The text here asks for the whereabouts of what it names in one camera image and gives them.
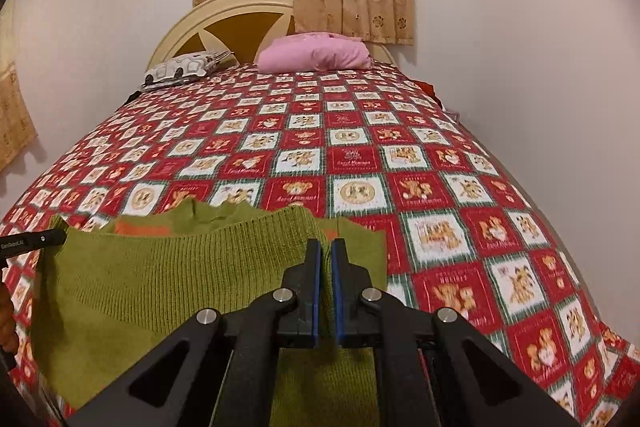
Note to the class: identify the green orange striped knit sweater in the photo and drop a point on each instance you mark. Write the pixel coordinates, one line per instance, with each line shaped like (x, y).
(150, 287)

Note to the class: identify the cream round bed headboard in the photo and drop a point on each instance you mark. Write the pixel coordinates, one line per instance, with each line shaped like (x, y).
(225, 7)

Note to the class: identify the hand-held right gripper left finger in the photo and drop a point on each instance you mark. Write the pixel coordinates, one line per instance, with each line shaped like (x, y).
(314, 297)

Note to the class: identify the pink pillow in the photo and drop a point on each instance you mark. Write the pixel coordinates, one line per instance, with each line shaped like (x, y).
(315, 54)

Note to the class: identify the person's left hand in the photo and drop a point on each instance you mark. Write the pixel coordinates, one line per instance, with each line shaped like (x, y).
(5, 314)

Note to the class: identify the red checked printed blanket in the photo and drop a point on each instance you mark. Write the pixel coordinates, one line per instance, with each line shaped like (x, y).
(350, 157)

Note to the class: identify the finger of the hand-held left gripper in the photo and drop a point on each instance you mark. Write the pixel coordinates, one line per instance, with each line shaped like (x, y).
(30, 243)

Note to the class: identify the white patterned pillow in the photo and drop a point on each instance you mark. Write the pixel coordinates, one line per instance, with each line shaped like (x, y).
(180, 68)

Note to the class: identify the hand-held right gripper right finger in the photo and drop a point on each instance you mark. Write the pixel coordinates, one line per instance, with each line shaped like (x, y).
(340, 297)

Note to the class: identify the beige floral side curtain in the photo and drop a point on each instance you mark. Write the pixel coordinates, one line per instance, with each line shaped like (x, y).
(12, 107)

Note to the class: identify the red cloth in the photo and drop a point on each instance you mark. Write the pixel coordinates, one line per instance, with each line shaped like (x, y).
(426, 91)

